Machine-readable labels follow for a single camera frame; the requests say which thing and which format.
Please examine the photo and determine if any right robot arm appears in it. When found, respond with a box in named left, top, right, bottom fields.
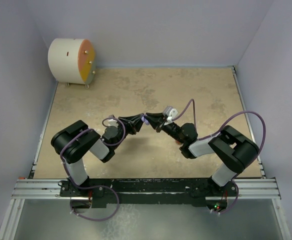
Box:
left=144, top=113, right=260, bottom=196

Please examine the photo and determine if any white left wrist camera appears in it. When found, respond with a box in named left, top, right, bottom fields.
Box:
left=106, top=115, right=119, bottom=128

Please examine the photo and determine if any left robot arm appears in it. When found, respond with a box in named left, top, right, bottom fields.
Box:
left=50, top=113, right=144, bottom=196

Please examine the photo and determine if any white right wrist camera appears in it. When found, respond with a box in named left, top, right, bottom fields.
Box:
left=162, top=106, right=178, bottom=125

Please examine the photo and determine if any round tricolour drawer cabinet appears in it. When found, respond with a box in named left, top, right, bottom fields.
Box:
left=47, top=38, right=96, bottom=89

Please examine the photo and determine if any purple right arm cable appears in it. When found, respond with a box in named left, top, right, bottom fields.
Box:
left=172, top=98, right=267, bottom=215

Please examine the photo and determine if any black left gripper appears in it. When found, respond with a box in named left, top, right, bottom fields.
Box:
left=112, top=113, right=145, bottom=149

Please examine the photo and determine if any aluminium rail frame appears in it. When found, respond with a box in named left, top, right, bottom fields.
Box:
left=0, top=65, right=292, bottom=240

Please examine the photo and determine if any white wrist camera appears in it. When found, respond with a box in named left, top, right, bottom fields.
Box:
left=106, top=115, right=119, bottom=128
left=162, top=106, right=178, bottom=125

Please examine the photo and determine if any purple earbud charging case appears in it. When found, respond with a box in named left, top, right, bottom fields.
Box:
left=141, top=115, right=150, bottom=126

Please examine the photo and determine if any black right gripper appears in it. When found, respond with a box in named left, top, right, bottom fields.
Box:
left=144, top=112, right=185, bottom=144

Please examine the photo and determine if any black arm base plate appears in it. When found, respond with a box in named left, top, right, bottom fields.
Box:
left=58, top=178, right=239, bottom=209

